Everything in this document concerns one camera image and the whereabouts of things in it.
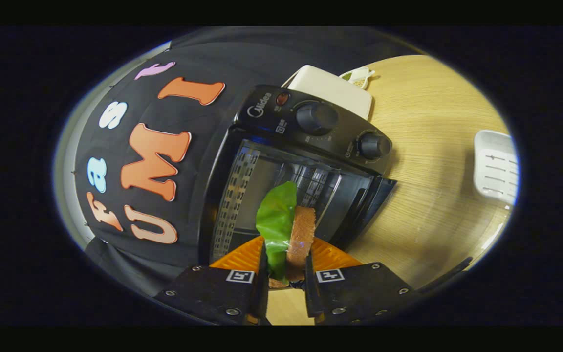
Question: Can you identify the black toaster oven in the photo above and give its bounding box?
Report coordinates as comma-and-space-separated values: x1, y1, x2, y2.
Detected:
198, 85, 474, 295

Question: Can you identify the lettuce sandwich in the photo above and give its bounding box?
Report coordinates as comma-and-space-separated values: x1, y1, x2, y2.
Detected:
255, 181, 318, 289

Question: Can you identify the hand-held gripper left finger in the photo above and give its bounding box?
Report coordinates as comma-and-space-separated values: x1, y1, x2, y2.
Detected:
154, 235, 270, 326

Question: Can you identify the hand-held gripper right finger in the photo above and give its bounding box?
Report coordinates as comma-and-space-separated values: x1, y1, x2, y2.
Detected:
303, 237, 421, 326

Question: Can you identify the white pop-up toaster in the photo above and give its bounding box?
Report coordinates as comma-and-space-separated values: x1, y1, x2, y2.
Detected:
281, 65, 374, 122

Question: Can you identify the white plastic tray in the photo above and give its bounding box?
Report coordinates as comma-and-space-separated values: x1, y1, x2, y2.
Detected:
473, 129, 520, 207

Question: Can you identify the small white dish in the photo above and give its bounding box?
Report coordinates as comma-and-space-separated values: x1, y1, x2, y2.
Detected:
338, 66, 375, 90

